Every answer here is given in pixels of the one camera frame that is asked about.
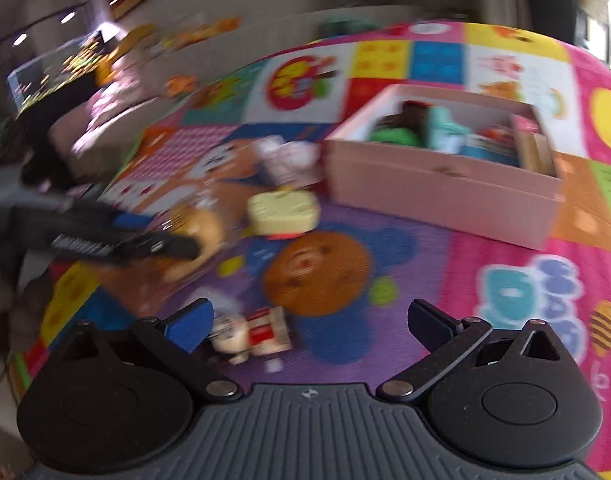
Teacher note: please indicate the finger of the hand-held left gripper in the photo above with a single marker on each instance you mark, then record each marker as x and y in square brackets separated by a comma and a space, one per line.
[150, 247]
[130, 221]

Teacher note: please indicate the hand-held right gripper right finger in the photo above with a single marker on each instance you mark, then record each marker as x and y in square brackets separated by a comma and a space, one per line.
[428, 322]

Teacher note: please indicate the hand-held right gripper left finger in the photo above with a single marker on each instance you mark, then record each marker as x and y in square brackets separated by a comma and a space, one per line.
[190, 322]

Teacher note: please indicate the tan bread toy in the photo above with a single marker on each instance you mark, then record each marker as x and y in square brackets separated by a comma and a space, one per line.
[200, 225]

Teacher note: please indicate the small red white figurine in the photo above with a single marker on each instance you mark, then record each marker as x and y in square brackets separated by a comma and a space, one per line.
[250, 335]

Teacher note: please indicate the pink cardboard box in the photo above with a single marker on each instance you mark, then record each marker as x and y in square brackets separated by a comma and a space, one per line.
[435, 185]

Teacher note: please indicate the blue cotton pad packet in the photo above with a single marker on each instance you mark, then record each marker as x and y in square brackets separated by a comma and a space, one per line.
[485, 154]

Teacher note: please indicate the brown green crochet doll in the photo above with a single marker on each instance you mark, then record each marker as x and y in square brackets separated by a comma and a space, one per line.
[395, 135]

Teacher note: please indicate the colourful printed play mat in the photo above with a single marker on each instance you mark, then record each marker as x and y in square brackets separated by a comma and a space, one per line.
[435, 270]

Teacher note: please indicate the yellow squishy toy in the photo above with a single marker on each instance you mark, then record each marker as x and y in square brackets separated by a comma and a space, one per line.
[283, 210]

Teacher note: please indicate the orange fish plush toy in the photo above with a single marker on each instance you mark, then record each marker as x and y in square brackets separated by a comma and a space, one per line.
[180, 86]

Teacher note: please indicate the dark display cabinet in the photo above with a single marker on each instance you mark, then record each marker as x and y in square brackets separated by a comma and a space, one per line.
[55, 75]

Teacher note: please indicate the white pink scrunchie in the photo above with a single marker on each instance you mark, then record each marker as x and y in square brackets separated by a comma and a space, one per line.
[293, 157]

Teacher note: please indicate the orange yellow plush toy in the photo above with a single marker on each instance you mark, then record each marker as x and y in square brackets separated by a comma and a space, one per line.
[200, 31]

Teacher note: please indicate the teal cloth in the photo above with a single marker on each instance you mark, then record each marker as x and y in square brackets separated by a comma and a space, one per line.
[350, 26]

